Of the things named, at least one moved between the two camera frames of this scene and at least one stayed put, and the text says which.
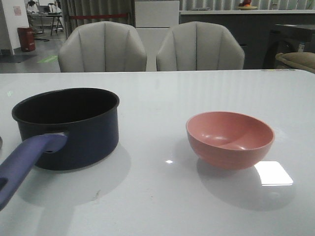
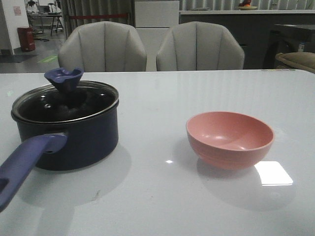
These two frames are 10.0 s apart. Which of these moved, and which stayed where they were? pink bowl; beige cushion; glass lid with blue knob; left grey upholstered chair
Moved: glass lid with blue knob
Stayed: left grey upholstered chair; pink bowl; beige cushion
